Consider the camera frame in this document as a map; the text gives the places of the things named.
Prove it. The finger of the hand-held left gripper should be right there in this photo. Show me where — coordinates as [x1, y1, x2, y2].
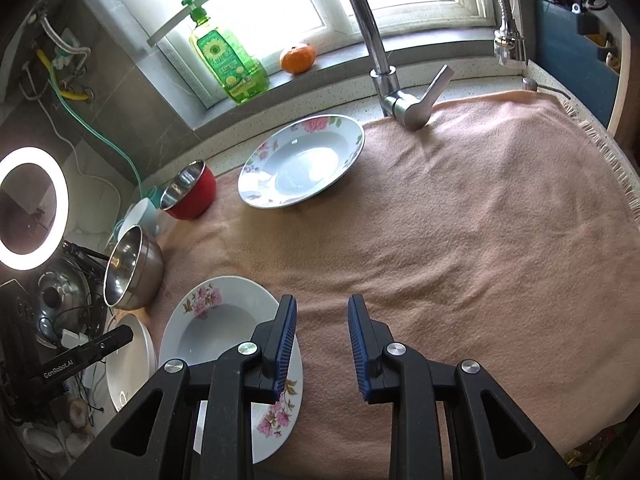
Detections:
[90, 324, 136, 359]

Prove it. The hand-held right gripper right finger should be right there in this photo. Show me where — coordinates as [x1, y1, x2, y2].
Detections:
[347, 294, 581, 480]

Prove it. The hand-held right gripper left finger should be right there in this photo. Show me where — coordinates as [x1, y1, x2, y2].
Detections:
[60, 294, 301, 480]

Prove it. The floral white plate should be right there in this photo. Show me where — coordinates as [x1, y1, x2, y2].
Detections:
[158, 275, 304, 465]
[237, 114, 366, 210]

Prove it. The stainless steel bowl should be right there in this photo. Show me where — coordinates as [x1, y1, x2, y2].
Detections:
[102, 225, 166, 311]

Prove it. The pale blue white bowl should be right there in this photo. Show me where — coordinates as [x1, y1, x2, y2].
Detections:
[116, 197, 162, 246]

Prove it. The red steel bowl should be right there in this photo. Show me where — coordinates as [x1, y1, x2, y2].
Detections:
[159, 160, 218, 221]

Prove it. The white power strip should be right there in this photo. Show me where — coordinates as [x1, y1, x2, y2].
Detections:
[61, 329, 94, 352]

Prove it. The black tripod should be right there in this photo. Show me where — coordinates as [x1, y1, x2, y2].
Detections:
[62, 241, 113, 262]

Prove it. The pink towel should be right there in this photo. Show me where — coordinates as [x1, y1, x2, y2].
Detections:
[145, 91, 640, 466]

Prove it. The colourful patterned bag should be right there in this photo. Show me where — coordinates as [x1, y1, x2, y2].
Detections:
[565, 420, 640, 480]

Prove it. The orange tangerine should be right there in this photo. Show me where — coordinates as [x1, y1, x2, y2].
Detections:
[279, 42, 317, 76]

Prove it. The green dish soap bottle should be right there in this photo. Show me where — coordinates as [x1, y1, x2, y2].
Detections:
[181, 0, 270, 106]

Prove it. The small metal spout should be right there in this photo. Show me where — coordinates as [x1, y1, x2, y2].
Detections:
[522, 77, 571, 102]

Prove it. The chrome kitchen faucet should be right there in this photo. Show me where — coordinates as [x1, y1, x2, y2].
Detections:
[336, 0, 455, 131]

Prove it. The chrome pull-out sprayer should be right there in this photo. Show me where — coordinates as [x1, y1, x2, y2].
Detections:
[475, 0, 528, 66]

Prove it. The blue cutting board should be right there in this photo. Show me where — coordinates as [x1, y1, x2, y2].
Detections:
[535, 0, 621, 126]

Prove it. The white power cable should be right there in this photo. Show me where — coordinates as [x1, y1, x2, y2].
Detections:
[47, 110, 126, 191]

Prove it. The ring light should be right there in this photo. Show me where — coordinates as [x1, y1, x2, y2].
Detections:
[0, 146, 70, 271]

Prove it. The teal green hose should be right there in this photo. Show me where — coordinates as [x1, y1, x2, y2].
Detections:
[47, 45, 158, 201]

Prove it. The yellow gas hose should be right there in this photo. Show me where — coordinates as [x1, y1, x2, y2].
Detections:
[35, 47, 93, 103]

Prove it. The white wall socket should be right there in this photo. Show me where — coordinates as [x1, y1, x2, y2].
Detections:
[52, 35, 81, 68]

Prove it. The braided metal hose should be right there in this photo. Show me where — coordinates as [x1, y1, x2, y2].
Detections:
[44, 14, 92, 57]

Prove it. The white window frame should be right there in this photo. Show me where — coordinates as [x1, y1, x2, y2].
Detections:
[150, 0, 501, 111]

